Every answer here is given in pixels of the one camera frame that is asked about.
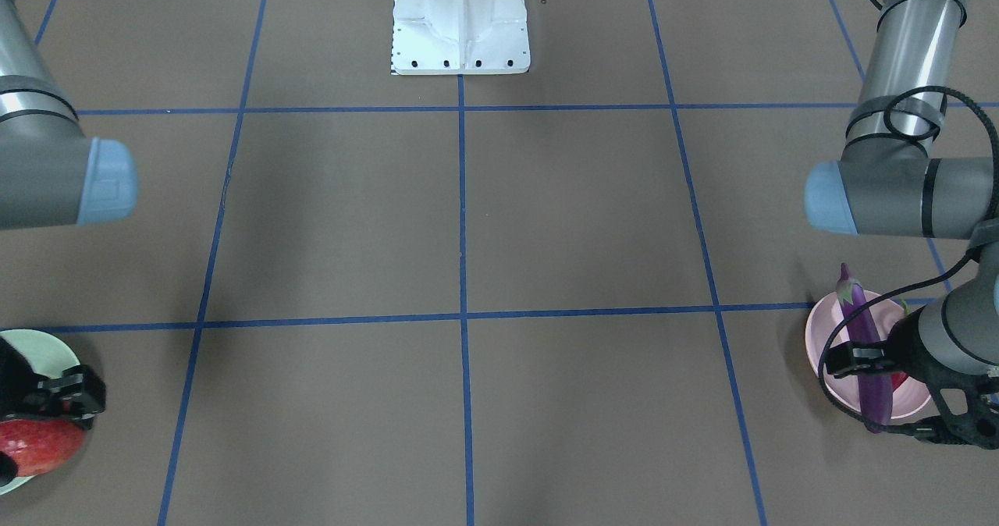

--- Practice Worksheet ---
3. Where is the purple eggplant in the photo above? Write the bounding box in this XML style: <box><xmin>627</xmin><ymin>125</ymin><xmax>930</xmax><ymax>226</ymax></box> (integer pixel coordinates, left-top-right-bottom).
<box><xmin>827</xmin><ymin>262</ymin><xmax>894</xmax><ymax>432</ymax></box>

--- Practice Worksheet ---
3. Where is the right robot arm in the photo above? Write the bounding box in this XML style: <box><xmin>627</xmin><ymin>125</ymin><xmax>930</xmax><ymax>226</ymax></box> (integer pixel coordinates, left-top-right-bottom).
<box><xmin>1</xmin><ymin>0</ymin><xmax>139</xmax><ymax>493</ymax></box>

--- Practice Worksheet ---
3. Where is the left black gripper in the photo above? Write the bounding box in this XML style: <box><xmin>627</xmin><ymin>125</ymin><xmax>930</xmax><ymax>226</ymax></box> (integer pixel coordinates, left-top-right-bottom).
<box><xmin>827</xmin><ymin>339</ymin><xmax>998</xmax><ymax>450</ymax></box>

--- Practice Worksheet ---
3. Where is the light green plate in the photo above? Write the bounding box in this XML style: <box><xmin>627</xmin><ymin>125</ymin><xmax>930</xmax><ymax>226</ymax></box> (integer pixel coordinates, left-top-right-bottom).
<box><xmin>1</xmin><ymin>329</ymin><xmax>80</xmax><ymax>495</ymax></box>

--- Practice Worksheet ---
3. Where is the red pomegranate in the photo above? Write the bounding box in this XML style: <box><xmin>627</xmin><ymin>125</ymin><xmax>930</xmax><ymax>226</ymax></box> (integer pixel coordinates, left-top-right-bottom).
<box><xmin>1</xmin><ymin>419</ymin><xmax>87</xmax><ymax>484</ymax></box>

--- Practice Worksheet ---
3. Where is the pink plate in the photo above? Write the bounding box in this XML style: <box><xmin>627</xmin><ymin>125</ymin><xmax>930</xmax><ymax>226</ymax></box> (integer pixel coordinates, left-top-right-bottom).
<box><xmin>804</xmin><ymin>292</ymin><xmax>932</xmax><ymax>424</ymax></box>

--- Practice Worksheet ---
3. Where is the red chili pepper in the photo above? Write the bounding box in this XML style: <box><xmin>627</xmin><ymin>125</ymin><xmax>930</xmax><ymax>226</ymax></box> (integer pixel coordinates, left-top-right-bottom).
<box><xmin>890</xmin><ymin>372</ymin><xmax>909</xmax><ymax>393</ymax></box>

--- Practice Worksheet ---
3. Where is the white mounting plate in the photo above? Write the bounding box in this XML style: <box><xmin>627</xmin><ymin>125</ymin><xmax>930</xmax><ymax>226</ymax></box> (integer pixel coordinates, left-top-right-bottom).
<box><xmin>390</xmin><ymin>0</ymin><xmax>531</xmax><ymax>76</ymax></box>

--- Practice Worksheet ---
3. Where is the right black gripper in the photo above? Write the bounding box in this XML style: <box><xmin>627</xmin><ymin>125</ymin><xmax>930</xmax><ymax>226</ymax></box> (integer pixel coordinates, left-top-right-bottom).
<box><xmin>1</xmin><ymin>338</ymin><xmax>107</xmax><ymax>438</ymax></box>

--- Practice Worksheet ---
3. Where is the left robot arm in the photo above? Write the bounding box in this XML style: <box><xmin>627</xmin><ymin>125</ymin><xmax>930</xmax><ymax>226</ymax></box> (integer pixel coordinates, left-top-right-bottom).
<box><xmin>804</xmin><ymin>0</ymin><xmax>997</xmax><ymax>450</ymax></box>

